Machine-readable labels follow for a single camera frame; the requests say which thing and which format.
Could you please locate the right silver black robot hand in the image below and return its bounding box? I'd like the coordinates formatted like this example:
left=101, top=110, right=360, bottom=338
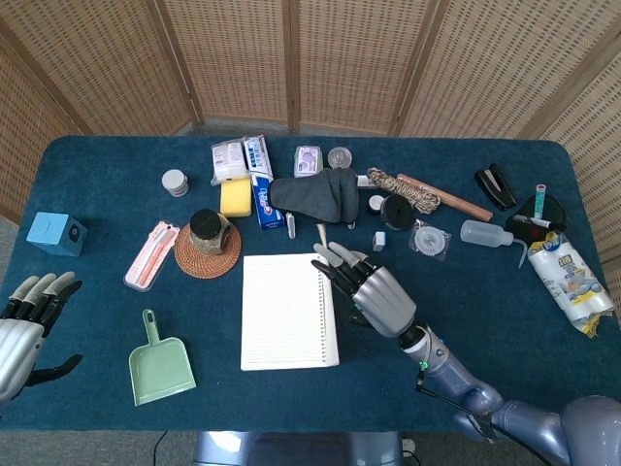
left=310, top=241, right=418, bottom=339

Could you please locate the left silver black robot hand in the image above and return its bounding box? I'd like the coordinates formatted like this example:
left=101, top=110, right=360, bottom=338
left=0, top=270, right=83, bottom=404

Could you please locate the white spiral notebook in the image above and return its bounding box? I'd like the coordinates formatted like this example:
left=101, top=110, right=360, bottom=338
left=240, top=223, right=341, bottom=373

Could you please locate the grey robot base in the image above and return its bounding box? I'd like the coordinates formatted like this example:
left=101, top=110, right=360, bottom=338
left=192, top=430, right=405, bottom=466

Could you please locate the clear pin wheel pack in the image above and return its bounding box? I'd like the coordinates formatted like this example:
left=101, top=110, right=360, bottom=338
left=408, top=218, right=452, bottom=263

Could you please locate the black round tape roll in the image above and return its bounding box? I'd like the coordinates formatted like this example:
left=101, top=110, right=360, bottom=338
left=379, top=194, right=416, bottom=231

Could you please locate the blue carpet table cover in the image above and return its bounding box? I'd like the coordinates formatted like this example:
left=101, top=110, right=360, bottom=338
left=0, top=135, right=621, bottom=433

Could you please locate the blue cube box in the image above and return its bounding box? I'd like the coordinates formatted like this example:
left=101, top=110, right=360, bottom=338
left=25, top=211, right=89, bottom=257

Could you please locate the clear plastic squeeze bottle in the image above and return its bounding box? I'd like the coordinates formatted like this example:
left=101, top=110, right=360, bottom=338
left=459, top=218, right=530, bottom=269

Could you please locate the dark grey cloth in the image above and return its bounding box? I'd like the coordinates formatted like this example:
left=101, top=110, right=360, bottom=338
left=269, top=167, right=361, bottom=224

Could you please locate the wooden rolling stick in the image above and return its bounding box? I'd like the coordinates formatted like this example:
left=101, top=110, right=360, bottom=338
left=396, top=173, right=494, bottom=222

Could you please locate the green plastic dustpan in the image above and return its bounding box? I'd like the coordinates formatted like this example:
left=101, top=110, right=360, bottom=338
left=128, top=308, right=198, bottom=407

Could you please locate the round clear glass lid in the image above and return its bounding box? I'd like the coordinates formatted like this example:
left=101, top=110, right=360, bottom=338
left=327, top=147, right=354, bottom=171

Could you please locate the blue toothpaste box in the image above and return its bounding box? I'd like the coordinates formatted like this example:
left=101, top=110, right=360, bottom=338
left=250, top=174, right=287, bottom=232

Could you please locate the pink toothbrush pack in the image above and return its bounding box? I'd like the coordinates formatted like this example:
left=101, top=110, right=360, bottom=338
left=123, top=220, right=180, bottom=293

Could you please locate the purple white plastic box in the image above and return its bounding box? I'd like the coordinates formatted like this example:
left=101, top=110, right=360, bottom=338
left=293, top=146, right=324, bottom=179

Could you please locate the black stapler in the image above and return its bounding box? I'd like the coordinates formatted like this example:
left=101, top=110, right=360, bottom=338
left=474, top=163, right=518, bottom=212

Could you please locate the yellow sponge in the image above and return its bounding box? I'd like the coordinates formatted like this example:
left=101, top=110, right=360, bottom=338
left=219, top=177, right=253, bottom=218

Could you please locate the wrapped paper towel roll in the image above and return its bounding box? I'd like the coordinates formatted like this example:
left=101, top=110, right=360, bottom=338
left=527, top=231, right=616, bottom=339

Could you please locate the glass jar black lid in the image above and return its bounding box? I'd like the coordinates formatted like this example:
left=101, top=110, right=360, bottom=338
left=188, top=209, right=231, bottom=256

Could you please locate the blue white paper pack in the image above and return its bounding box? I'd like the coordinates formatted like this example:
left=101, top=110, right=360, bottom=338
left=241, top=134, right=274, bottom=180

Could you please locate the brown woven rattan coaster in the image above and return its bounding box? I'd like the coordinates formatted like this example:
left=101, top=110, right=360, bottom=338
left=173, top=221, right=243, bottom=280

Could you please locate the black round dish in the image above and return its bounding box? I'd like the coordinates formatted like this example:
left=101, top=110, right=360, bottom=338
left=505, top=195, right=568, bottom=242

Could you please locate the white cotton pads pack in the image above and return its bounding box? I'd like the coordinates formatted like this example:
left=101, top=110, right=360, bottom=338
left=210, top=140, right=248, bottom=186

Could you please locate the small white jar grey lid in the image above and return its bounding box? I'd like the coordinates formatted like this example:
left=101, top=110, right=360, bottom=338
left=161, top=169, right=189, bottom=198

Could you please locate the woven bamboo folding screen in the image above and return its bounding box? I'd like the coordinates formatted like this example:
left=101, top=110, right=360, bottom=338
left=0, top=0, right=621, bottom=273

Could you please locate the beige black rope bundle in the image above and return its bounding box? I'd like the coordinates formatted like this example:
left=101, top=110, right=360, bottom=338
left=367, top=167, right=441, bottom=216

